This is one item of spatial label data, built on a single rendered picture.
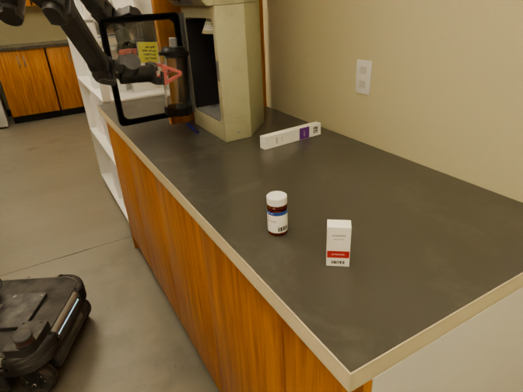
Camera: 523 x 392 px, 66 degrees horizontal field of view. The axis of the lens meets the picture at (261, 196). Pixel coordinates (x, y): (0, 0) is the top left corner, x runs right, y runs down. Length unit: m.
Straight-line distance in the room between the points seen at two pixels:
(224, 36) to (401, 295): 1.04
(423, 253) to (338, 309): 0.26
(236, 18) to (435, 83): 0.68
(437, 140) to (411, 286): 0.63
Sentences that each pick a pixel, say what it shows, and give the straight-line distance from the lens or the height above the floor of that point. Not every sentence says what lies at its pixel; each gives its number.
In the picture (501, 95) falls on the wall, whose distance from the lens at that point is 1.20.
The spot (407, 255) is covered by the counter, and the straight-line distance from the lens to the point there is 0.89.
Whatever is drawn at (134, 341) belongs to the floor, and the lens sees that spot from 2.10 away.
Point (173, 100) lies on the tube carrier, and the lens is 1.54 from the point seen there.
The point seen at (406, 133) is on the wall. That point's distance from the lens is 1.40.
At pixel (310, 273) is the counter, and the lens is 0.81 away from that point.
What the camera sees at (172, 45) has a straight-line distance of 1.54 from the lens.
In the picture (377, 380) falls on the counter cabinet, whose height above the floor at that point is 0.89.
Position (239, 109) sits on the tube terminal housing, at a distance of 1.53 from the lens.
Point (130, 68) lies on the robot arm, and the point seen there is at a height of 1.24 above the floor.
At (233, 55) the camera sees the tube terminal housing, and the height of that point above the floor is 1.25.
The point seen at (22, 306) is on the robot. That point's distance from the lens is 2.11.
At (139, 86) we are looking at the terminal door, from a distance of 1.71.
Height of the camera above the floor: 1.44
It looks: 27 degrees down
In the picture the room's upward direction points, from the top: 3 degrees counter-clockwise
